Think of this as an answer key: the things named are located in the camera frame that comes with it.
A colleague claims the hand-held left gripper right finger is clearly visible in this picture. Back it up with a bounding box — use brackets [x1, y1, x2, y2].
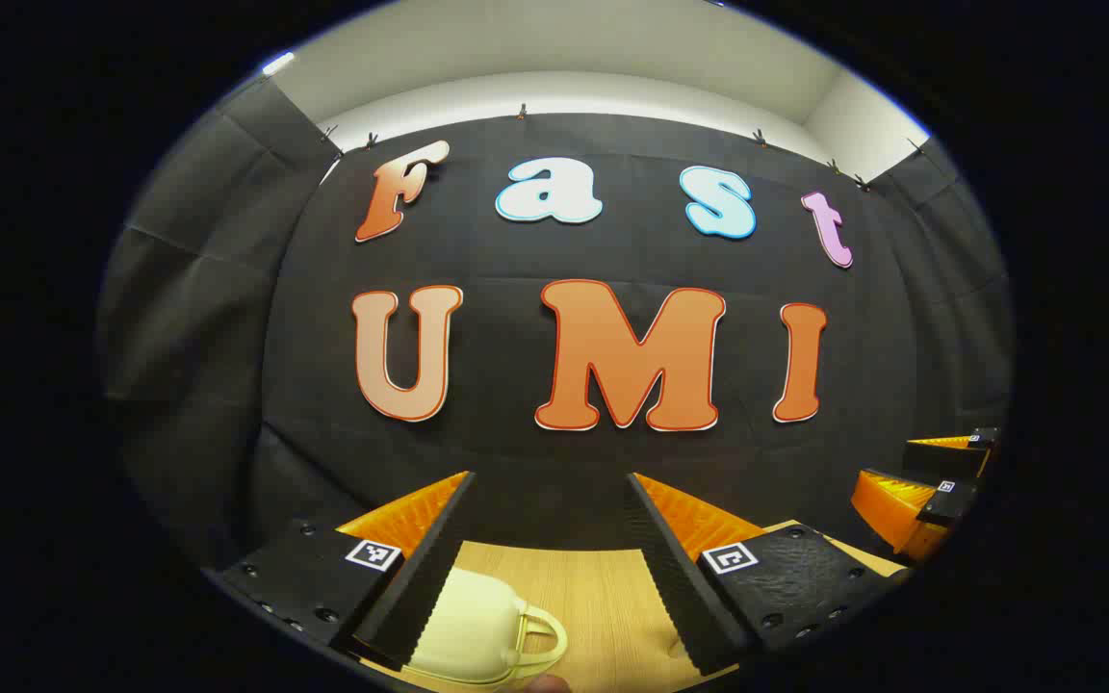
[624, 473, 907, 676]

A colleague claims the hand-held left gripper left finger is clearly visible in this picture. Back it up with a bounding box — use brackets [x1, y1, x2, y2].
[218, 470, 477, 672]

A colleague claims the cream yellow suitcase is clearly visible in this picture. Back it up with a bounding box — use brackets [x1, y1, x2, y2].
[408, 566, 570, 686]

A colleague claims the black backdrop cloth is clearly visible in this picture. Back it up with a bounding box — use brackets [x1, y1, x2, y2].
[97, 77, 1016, 578]

